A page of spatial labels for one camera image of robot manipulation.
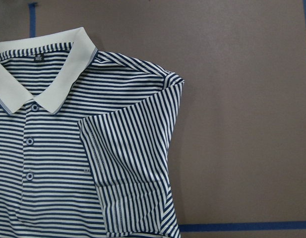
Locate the striped polo shirt white collar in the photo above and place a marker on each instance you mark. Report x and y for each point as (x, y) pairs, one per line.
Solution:
(84, 140)

